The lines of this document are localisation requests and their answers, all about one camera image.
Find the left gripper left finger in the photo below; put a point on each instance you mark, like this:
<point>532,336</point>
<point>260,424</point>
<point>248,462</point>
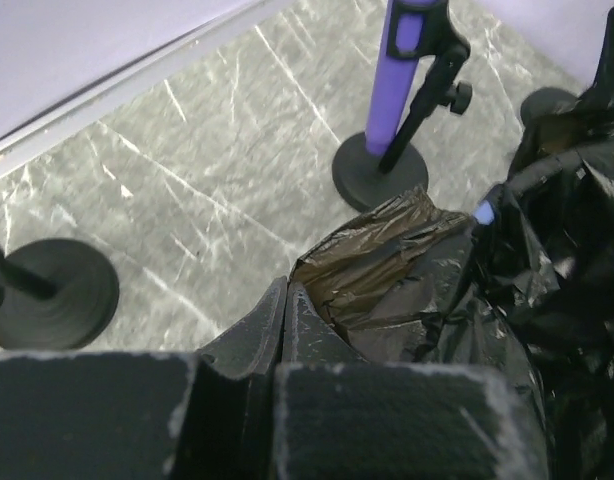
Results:
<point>204,414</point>

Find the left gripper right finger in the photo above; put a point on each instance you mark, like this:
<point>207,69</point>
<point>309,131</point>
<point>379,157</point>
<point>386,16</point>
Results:
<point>338,417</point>

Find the black trash bag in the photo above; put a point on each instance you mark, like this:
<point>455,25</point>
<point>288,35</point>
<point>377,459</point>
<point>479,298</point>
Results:
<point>529,292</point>

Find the blue plastic trash bin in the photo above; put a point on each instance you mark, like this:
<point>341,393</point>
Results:
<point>485,213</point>

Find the purple microphone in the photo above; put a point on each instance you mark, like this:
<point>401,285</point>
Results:
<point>393,78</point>

